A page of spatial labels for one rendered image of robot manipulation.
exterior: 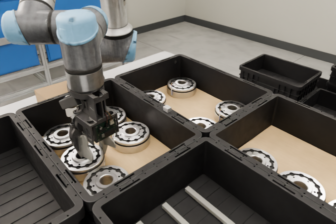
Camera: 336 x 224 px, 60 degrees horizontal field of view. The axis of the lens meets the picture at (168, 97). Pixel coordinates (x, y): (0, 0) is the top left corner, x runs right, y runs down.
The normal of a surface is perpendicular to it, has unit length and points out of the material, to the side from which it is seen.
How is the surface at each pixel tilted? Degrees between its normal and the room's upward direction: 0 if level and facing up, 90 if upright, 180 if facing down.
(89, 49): 90
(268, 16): 90
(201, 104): 0
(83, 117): 0
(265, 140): 0
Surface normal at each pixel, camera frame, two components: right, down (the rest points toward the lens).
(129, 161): 0.00, -0.86
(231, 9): -0.73, 0.35
